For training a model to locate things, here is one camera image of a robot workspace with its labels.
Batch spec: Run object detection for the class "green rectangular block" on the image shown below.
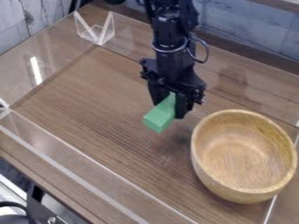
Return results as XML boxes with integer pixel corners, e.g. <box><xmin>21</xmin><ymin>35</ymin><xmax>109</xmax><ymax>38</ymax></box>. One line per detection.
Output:
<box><xmin>142</xmin><ymin>93</ymin><xmax>174</xmax><ymax>133</ymax></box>

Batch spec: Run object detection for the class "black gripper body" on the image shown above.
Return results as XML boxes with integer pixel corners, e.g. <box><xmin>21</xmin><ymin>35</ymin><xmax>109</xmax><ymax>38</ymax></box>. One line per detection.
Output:
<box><xmin>140</xmin><ymin>50</ymin><xmax>206</xmax><ymax>104</ymax></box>

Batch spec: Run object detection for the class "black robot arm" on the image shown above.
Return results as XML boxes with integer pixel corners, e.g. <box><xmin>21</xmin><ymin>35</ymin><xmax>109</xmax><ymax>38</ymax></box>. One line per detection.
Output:
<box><xmin>140</xmin><ymin>0</ymin><xmax>209</xmax><ymax>119</ymax></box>

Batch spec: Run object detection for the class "black cable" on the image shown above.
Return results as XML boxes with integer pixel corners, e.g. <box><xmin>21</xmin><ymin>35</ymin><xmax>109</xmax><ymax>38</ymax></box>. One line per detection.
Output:
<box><xmin>0</xmin><ymin>200</ymin><xmax>29</xmax><ymax>224</ymax></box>

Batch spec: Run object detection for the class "black metal table frame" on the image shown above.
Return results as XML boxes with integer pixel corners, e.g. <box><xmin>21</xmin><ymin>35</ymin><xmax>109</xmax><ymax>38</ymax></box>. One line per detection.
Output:
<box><xmin>26</xmin><ymin>184</ymin><xmax>78</xmax><ymax>224</ymax></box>

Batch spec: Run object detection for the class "clear acrylic corner bracket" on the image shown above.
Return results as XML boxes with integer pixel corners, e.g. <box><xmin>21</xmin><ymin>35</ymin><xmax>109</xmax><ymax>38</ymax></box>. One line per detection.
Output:
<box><xmin>73</xmin><ymin>11</ymin><xmax>114</xmax><ymax>46</ymax></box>

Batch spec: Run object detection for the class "wooden bowl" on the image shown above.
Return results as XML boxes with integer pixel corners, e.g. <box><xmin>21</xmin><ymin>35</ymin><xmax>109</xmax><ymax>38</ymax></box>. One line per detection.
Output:
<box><xmin>190</xmin><ymin>109</ymin><xmax>297</xmax><ymax>204</ymax></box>

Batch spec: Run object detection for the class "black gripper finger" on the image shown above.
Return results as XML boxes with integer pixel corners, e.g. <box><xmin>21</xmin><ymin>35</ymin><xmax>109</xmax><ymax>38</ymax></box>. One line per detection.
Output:
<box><xmin>148</xmin><ymin>78</ymin><xmax>169</xmax><ymax>105</ymax></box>
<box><xmin>174</xmin><ymin>89</ymin><xmax>193</xmax><ymax>119</ymax></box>

